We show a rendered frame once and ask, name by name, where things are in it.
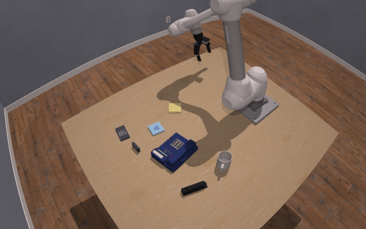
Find yellow sticky note pad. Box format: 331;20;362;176
169;103;181;113

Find blue desk phone body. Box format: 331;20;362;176
151;133;198;172

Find white mug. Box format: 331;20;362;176
216;151;232;173

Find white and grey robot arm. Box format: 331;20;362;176
168;0;268;112

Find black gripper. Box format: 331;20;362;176
193;33;211;61

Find light blue note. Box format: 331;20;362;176
148;122;165;136

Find grey calculator keypad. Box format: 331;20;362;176
115;125;130;141

